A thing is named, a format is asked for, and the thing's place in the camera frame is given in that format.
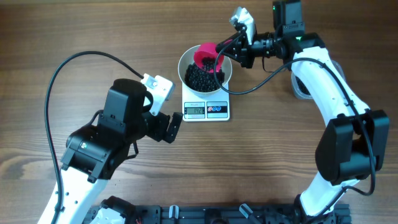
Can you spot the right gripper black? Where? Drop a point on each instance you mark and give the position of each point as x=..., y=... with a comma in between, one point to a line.
x=239, y=42

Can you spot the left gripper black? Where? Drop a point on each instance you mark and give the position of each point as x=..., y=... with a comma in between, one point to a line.
x=158, y=132

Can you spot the pink measuring scoop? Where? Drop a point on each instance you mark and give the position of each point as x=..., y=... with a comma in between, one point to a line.
x=222, y=63

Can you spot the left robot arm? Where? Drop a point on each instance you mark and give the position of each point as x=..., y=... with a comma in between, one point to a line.
x=94, y=152

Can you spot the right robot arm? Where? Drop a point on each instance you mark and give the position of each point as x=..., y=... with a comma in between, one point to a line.
x=354, y=141

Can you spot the white digital kitchen scale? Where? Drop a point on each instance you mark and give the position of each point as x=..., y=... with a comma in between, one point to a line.
x=205, y=106

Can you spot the white round bowl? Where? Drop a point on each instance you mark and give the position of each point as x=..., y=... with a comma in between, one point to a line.
x=187, y=59

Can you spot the black beans in bowl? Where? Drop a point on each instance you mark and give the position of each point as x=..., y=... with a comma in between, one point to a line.
x=199, y=78

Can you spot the clear plastic bean container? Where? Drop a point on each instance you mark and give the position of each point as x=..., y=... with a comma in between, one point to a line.
x=300, y=95

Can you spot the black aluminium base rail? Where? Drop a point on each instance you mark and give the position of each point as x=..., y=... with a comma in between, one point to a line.
x=117, y=210

